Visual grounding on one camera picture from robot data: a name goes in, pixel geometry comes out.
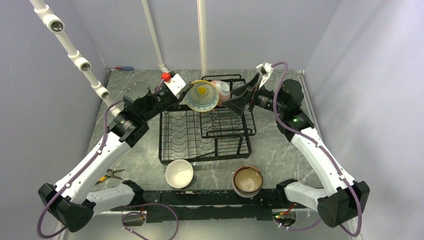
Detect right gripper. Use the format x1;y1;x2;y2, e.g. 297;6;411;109
221;73;286;116

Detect blue yellow patterned bowl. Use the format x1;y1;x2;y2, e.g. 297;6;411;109
184;80;220;113

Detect red patterned bowl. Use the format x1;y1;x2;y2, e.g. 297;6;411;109
210;80;231;107

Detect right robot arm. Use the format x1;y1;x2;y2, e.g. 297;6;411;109
223;74;370;237

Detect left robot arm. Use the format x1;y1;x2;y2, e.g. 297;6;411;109
36;80;193;238

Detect red blue screwdriver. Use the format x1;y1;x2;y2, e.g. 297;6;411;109
114;66;134;71

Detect brown glazed bowl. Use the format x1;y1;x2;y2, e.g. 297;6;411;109
232;165;264;198

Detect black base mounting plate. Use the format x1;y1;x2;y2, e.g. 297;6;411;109
112;188;305;223

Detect black wire dish rack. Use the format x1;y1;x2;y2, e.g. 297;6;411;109
158;74;258;165

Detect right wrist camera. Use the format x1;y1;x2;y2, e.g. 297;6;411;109
256;62;274;89

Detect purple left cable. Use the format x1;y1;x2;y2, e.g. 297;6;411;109
36;79;180;240

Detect purple cable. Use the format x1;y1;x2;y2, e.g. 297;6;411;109
271;61;363;238
36;79;180;240

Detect yellow handled pliers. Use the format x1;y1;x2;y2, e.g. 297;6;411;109
95;169;125;185

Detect white PVC pipe frame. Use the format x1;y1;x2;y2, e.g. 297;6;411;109
29;0;209;123

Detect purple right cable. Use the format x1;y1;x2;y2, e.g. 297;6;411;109
271;61;363;238

